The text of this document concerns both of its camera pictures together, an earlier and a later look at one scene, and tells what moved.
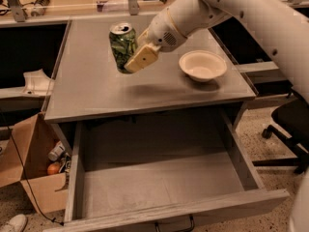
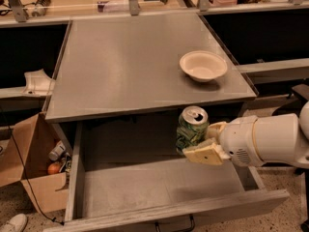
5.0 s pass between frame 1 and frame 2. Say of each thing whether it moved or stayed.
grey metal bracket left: stayed
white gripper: moved
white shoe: stayed
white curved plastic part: stayed
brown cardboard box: stayed
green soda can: moved
